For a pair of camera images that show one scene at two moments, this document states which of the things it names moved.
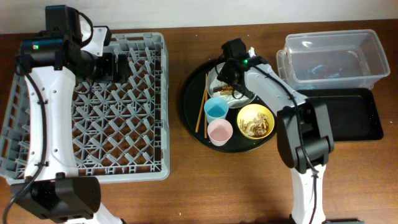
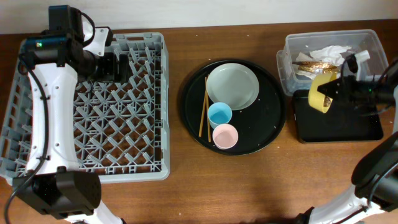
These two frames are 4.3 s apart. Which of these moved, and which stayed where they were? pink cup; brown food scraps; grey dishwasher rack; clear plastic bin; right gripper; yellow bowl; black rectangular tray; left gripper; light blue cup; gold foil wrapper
Moved: right gripper; pink cup; brown food scraps; yellow bowl; light blue cup; gold foil wrapper
Stayed: clear plastic bin; left gripper; grey dishwasher rack; black rectangular tray
